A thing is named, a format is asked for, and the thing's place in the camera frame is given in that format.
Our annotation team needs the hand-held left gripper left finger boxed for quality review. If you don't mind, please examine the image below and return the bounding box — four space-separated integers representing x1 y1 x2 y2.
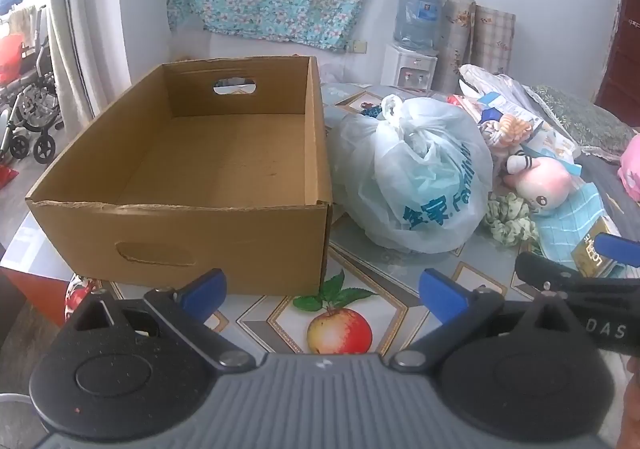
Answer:
64 269 257 374

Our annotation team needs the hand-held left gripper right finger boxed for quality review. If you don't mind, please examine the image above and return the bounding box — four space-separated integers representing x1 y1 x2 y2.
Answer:
391 269 584 373

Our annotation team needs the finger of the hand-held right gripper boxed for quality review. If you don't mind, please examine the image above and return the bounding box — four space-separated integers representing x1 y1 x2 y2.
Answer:
595 234 640 276
516 251 602 302

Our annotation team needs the green scrunchie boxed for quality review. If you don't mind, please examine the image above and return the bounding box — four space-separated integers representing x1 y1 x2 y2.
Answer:
482 191 540 247

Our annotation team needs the large pink plush toy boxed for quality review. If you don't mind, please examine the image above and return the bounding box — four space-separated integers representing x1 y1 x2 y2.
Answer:
617 133 640 202

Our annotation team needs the pink plush doll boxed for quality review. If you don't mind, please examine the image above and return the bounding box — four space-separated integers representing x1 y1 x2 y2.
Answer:
502 141 583 217

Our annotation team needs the white plastic bag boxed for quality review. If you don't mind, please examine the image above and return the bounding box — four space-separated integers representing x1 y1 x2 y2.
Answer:
327 94 493 252

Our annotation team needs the white snack packet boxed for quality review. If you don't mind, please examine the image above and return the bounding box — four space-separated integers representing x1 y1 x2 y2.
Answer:
525 129 583 177

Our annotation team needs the brown cardboard box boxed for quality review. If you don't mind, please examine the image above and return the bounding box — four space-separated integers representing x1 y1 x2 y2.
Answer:
25 55 335 297

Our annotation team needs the orange knitted toy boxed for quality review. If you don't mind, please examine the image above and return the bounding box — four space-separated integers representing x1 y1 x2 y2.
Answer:
480 111 536 150

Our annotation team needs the gold box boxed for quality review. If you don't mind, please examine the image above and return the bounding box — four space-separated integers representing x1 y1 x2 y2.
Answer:
570 216 626 277

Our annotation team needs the fruit printed table cover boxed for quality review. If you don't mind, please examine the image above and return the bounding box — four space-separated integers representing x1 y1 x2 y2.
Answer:
0 81 640 360

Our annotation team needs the light blue towel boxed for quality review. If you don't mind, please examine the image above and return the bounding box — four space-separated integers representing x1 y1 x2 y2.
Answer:
535 181 613 265

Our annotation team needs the grey blanket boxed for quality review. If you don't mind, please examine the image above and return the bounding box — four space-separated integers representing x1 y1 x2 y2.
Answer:
575 149 640 242

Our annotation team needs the green patterned cushion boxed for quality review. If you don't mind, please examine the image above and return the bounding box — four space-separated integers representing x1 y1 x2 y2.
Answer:
530 85 638 154

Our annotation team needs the blue white box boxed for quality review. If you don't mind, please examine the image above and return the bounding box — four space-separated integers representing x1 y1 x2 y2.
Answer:
475 94 511 124

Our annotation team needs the dark red door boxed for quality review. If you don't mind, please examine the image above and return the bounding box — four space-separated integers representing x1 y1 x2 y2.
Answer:
594 0 640 117

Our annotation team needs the red white packet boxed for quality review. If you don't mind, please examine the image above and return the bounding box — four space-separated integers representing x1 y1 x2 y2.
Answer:
445 94 481 114

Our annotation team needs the white quilted blanket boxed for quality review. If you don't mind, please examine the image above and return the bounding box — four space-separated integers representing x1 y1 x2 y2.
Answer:
459 64 546 130

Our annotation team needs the white water dispenser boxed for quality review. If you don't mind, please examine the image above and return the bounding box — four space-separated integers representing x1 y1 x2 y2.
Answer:
381 43 440 90

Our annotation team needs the floral rolled mat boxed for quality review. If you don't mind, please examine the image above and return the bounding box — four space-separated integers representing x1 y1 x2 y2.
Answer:
437 0 477 94

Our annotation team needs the wheelchair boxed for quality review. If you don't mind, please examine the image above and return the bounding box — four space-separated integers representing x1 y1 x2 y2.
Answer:
0 4 66 164

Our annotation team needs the blue water bottle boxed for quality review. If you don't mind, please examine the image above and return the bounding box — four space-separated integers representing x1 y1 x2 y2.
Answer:
393 0 443 54

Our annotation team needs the white curtain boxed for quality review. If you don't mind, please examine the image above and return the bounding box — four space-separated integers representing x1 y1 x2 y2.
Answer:
45 0 132 117

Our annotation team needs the red plastic bag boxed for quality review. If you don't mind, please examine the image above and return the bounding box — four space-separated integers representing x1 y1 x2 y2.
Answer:
0 35 25 84

